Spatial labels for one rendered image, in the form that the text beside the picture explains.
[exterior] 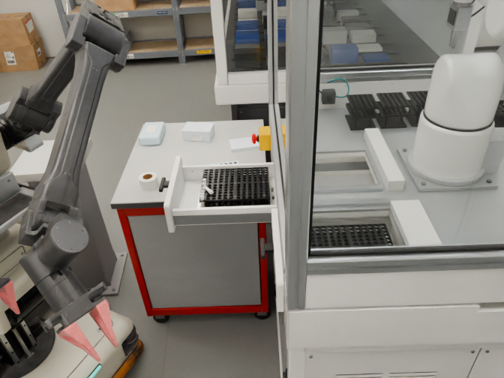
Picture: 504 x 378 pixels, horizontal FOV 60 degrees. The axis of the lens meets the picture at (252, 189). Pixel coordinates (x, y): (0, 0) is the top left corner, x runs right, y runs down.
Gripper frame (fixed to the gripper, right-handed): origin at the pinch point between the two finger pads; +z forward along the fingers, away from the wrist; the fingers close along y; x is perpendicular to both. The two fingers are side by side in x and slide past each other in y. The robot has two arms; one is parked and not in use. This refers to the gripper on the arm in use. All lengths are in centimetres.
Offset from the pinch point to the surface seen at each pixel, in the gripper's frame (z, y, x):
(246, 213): -4, 61, 33
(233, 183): -15, 68, 38
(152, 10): -234, 278, 263
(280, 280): 13.6, 42.0, 10.9
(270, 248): 7, 50, 18
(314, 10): -20, 36, -44
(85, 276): -27, 42, 154
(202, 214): -12, 52, 40
